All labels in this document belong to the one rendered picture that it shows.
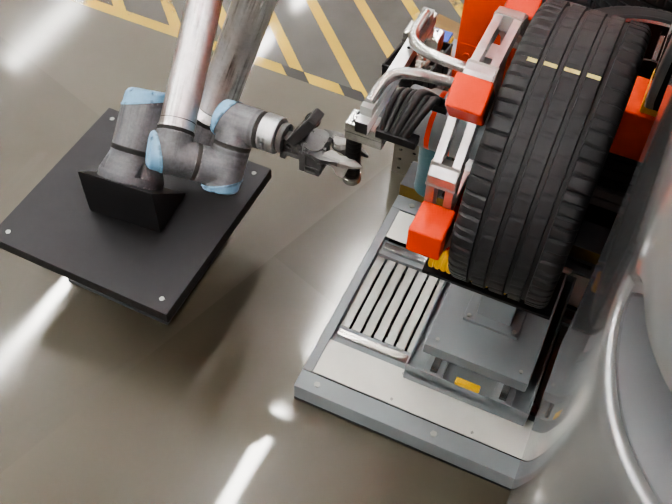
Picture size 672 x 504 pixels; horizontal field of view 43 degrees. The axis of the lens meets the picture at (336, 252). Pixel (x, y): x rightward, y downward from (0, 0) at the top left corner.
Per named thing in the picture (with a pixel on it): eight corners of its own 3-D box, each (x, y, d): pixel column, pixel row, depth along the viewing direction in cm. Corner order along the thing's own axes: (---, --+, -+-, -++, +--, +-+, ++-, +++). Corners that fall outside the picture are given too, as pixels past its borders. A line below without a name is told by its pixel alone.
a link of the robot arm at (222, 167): (189, 181, 209) (203, 132, 206) (235, 192, 213) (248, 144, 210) (193, 189, 200) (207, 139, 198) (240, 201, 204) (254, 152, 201)
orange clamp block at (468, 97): (483, 127, 170) (481, 116, 161) (446, 115, 171) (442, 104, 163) (496, 94, 170) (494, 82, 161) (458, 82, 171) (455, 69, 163)
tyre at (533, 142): (599, 161, 234) (526, 360, 202) (517, 134, 240) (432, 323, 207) (679, -38, 179) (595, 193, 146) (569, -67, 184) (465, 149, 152)
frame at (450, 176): (434, 292, 203) (468, 128, 159) (408, 282, 204) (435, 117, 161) (503, 144, 233) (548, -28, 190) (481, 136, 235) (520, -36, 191)
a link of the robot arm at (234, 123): (220, 135, 210) (230, 96, 208) (265, 151, 207) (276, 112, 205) (203, 136, 201) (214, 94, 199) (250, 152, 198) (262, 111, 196)
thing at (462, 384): (522, 428, 236) (530, 412, 228) (402, 379, 244) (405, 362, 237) (569, 293, 264) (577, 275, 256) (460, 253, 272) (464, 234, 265)
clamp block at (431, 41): (435, 59, 205) (438, 41, 200) (400, 48, 207) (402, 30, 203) (443, 46, 208) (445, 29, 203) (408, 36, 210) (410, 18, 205)
